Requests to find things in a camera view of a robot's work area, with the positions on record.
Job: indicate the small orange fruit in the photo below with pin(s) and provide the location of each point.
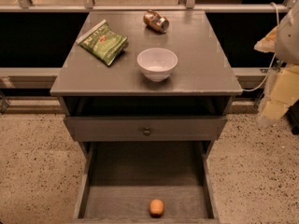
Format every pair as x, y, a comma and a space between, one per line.
156, 208

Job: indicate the closed grey top drawer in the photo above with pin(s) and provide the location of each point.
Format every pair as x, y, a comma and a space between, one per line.
117, 129

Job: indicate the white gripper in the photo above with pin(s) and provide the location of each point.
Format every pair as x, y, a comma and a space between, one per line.
288, 39

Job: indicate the white ceramic bowl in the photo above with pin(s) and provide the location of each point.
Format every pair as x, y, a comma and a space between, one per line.
157, 64

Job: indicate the crushed brown soda can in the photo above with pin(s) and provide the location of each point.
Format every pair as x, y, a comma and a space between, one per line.
156, 21

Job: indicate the green chip bag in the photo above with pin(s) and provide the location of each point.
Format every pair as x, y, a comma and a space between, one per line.
103, 43

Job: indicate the round brass drawer knob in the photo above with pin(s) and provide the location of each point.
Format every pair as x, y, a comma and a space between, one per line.
147, 131

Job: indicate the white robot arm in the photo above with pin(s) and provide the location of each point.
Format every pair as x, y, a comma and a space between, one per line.
287, 43

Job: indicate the grey wooden drawer cabinet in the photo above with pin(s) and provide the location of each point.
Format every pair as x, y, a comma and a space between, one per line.
203, 83

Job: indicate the open grey middle drawer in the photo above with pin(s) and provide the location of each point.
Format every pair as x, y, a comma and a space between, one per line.
122, 178

